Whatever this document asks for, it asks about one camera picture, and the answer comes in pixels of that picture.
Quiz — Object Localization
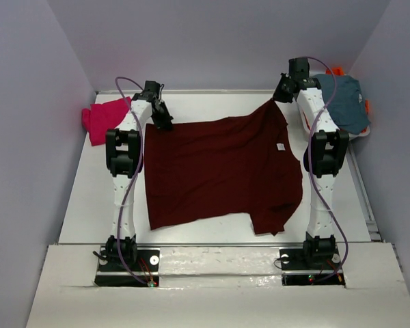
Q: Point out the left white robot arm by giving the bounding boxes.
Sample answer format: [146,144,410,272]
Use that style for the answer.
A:
[103,91,173,270]

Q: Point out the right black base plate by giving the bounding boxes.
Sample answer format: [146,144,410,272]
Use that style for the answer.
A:
[274,248,346,286]

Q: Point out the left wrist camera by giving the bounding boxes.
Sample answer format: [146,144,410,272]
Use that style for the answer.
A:
[142,80,165,102]

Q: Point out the folded pink t shirt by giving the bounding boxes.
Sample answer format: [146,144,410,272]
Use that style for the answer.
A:
[81,98,129,146]

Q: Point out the orange t shirt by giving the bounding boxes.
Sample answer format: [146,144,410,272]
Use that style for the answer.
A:
[300,66,371,134]

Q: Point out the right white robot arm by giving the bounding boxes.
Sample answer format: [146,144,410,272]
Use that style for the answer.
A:
[273,72,349,271]

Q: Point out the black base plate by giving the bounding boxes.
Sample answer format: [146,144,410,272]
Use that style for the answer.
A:
[93,247,161,288]
[274,248,346,286]

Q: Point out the teal blue t shirt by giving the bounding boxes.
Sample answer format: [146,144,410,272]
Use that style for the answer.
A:
[327,75,370,135]

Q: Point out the dark red t shirt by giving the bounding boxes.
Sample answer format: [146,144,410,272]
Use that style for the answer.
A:
[143,100,303,235]

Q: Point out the aluminium rail right side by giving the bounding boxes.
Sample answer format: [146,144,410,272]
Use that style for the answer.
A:
[346,142,385,243]

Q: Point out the white laundry basket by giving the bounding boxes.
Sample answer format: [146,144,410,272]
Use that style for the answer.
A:
[295,102,375,141]

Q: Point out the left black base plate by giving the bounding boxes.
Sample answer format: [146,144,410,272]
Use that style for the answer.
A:
[93,247,161,288]

